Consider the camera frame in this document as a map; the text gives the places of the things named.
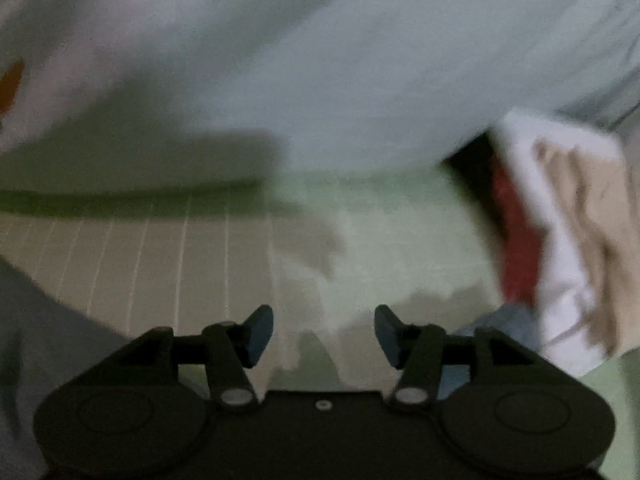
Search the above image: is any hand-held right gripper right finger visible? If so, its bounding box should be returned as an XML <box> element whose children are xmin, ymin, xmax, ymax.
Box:
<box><xmin>374</xmin><ymin>303</ymin><xmax>553</xmax><ymax>410</ymax></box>

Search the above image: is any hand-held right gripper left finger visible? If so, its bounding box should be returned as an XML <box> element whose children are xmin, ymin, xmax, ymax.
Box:
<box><xmin>90</xmin><ymin>304</ymin><xmax>275</xmax><ymax>410</ymax></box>

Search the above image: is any light blue garment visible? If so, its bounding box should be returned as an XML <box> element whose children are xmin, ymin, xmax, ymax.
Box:
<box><xmin>440</xmin><ymin>302</ymin><xmax>541</xmax><ymax>401</ymax></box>

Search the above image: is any red folded garment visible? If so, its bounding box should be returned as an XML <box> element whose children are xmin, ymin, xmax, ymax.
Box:
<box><xmin>490</xmin><ymin>152</ymin><xmax>548</xmax><ymax>308</ymax></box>

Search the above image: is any white folded garment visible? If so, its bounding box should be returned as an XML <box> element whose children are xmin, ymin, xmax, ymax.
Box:
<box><xmin>492</xmin><ymin>110</ymin><xmax>631</xmax><ymax>377</ymax></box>

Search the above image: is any beige folded garment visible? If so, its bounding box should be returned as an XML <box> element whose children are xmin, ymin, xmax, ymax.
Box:
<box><xmin>532</xmin><ymin>140</ymin><xmax>640</xmax><ymax>356</ymax></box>

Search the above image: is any carrot print pale duvet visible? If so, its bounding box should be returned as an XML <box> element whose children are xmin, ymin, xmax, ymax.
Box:
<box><xmin>0</xmin><ymin>0</ymin><xmax>640</xmax><ymax>181</ymax></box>

